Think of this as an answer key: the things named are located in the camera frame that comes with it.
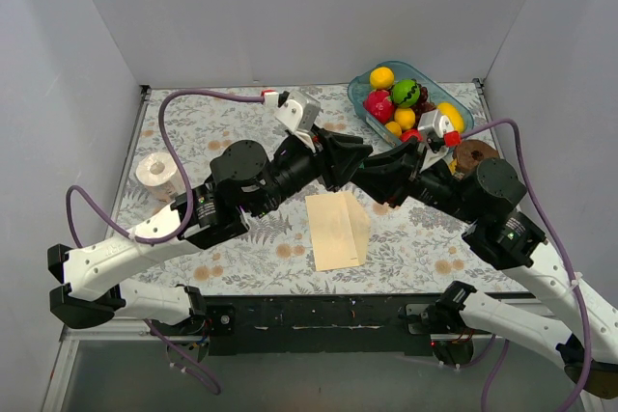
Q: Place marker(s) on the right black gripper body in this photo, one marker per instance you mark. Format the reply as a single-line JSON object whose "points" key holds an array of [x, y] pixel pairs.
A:
{"points": [[410, 174]]}

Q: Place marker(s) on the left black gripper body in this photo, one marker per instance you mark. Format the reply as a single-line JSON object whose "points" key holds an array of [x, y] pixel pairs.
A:
{"points": [[323, 157]]}

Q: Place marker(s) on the beige paper envelope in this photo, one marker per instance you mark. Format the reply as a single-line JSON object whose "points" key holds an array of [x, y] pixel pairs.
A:
{"points": [[339, 228]]}

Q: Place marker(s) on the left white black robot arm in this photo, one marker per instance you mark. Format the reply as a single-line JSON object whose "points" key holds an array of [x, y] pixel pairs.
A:
{"points": [[96, 281]]}

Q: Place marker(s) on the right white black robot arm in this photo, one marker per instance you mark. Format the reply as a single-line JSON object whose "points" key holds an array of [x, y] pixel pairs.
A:
{"points": [[581, 336]]}

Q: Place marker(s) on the small orange lemon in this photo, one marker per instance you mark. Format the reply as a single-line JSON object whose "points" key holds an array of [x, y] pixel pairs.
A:
{"points": [[394, 128]]}

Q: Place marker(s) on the red apple toy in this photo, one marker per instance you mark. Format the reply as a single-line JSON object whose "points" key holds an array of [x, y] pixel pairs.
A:
{"points": [[411, 134]]}

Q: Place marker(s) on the red strawberry toy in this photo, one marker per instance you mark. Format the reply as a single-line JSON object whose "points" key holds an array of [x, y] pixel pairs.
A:
{"points": [[379, 104]]}

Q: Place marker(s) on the small yellow lemon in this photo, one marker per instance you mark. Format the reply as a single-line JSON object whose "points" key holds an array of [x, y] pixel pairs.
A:
{"points": [[405, 118]]}

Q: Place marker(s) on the teal plastic fruit basket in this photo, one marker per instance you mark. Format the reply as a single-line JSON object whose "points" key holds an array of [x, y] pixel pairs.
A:
{"points": [[359, 88]]}

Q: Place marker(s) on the yellow mango toy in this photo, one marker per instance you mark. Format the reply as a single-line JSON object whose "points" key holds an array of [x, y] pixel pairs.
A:
{"points": [[454, 116]]}

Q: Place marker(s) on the dark purple grapes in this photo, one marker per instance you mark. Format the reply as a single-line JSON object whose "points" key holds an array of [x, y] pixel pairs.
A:
{"points": [[423, 103]]}

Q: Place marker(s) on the yellow orange fruit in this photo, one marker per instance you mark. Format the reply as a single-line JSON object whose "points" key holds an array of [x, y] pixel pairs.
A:
{"points": [[382, 78]]}

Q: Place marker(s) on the green watermelon toy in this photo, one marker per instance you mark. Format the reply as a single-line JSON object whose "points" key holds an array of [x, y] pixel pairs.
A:
{"points": [[405, 93]]}

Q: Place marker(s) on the white toilet paper roll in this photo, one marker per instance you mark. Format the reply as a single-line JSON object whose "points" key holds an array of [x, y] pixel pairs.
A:
{"points": [[160, 175]]}

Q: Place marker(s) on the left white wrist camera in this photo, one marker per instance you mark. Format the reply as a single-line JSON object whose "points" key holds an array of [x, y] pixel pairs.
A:
{"points": [[298, 112]]}

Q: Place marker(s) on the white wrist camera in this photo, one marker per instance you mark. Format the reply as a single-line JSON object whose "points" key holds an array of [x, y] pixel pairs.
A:
{"points": [[438, 138], [298, 112]]}

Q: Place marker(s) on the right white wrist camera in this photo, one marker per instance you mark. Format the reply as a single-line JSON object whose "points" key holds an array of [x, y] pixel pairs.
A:
{"points": [[438, 138]]}

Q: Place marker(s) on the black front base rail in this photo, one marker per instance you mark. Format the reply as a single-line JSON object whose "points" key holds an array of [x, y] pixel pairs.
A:
{"points": [[366, 323]]}

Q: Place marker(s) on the aluminium frame profile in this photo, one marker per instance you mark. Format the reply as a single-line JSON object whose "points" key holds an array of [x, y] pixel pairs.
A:
{"points": [[112, 368]]}

